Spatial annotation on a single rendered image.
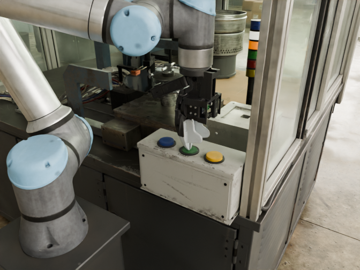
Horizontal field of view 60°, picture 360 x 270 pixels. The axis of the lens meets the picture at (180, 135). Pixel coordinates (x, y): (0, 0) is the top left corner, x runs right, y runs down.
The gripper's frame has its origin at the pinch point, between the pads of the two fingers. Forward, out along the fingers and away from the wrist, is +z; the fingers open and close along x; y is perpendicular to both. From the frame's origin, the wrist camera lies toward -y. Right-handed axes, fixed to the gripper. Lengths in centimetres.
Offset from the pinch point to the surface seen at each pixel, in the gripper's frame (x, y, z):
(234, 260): 2.3, 15.0, 33.9
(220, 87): 89, -33, 16
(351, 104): 323, 20, 91
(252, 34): 46, -3, -20
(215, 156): -0.6, 8.4, 0.6
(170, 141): 0.1, -5.1, 0.6
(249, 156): 1.2, 16.1, -1.0
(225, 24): 100, -37, -15
